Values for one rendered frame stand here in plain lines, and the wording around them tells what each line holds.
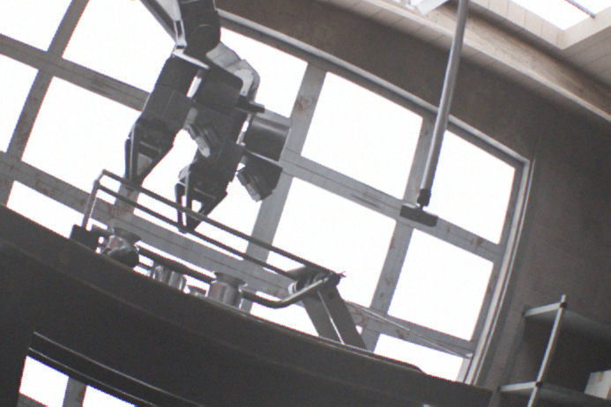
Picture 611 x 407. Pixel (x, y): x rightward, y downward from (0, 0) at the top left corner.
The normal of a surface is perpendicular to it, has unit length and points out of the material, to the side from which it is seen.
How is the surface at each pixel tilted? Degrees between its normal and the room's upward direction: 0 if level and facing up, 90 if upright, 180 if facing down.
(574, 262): 90
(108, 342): 90
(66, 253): 90
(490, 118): 90
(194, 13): 110
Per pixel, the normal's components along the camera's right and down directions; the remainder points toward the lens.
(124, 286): 0.36, -0.18
